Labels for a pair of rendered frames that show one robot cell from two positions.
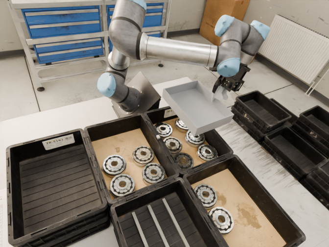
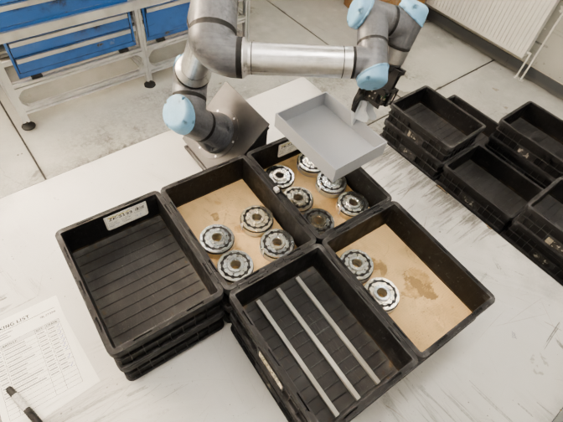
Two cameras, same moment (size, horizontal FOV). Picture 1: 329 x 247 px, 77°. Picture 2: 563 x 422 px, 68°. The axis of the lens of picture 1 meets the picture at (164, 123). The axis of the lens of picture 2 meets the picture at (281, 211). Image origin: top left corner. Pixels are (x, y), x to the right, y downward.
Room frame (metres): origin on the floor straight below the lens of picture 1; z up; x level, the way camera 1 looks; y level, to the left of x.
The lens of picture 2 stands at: (-0.20, 0.08, 1.90)
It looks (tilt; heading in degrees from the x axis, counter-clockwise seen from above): 52 degrees down; 354
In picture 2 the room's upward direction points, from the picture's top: 8 degrees clockwise
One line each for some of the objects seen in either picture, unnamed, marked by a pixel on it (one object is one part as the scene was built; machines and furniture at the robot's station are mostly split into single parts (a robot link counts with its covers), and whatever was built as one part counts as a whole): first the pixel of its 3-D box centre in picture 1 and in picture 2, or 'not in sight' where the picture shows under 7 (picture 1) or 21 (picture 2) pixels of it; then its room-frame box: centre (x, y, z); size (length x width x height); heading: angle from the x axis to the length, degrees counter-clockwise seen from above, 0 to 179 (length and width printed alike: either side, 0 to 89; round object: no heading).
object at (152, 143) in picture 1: (129, 158); (236, 226); (0.54, 0.13, 0.87); 0.40 x 0.30 x 0.11; 35
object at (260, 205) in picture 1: (234, 210); (399, 280); (0.38, -0.34, 0.87); 0.40 x 0.30 x 0.11; 35
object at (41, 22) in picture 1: (68, 35); (67, 17); (2.10, 1.18, 0.60); 0.72 x 0.03 x 0.56; 128
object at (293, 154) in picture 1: (284, 159); (477, 199); (1.18, -1.07, 0.31); 0.40 x 0.30 x 0.34; 38
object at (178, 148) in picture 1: (172, 144); (297, 198); (0.67, -0.06, 0.86); 0.10 x 0.10 x 0.01
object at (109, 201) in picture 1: (129, 151); (236, 216); (0.54, 0.13, 0.92); 0.40 x 0.30 x 0.02; 35
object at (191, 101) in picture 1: (196, 105); (328, 133); (0.74, -0.13, 1.08); 0.27 x 0.20 x 0.05; 38
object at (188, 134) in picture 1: (195, 136); (332, 181); (0.75, -0.18, 0.86); 0.10 x 0.10 x 0.01
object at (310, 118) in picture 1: (313, 140); (524, 162); (1.43, -1.39, 0.37); 0.40 x 0.30 x 0.45; 38
